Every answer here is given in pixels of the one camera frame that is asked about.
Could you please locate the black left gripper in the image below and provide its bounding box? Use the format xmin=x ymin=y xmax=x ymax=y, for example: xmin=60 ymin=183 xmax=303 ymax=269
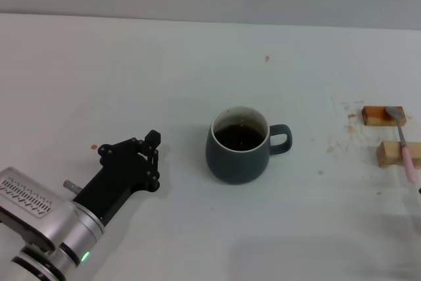
xmin=72 ymin=130 xmax=162 ymax=226

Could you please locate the dark grey ceramic cup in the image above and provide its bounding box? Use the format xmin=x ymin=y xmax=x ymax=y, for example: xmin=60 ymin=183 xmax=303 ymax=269
xmin=205 ymin=105 xmax=293 ymax=185

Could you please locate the pink handled metal spoon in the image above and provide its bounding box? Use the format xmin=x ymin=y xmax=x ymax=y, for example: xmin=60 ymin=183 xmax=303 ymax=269
xmin=384 ymin=106 xmax=418 ymax=183

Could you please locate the silver metal connector plug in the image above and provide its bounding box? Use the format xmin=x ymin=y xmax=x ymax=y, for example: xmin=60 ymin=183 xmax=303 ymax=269
xmin=63 ymin=180 xmax=82 ymax=193

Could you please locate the dark coffee liquid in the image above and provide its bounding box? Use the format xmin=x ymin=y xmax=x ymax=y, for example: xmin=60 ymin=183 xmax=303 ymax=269
xmin=214 ymin=124 xmax=266 ymax=152

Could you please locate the stained wooden block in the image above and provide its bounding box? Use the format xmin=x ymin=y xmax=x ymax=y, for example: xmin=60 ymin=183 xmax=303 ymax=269
xmin=361 ymin=105 xmax=407 ymax=127

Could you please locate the plain wooden block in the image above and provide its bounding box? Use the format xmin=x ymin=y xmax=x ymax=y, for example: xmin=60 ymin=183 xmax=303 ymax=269
xmin=376 ymin=140 xmax=421 ymax=168

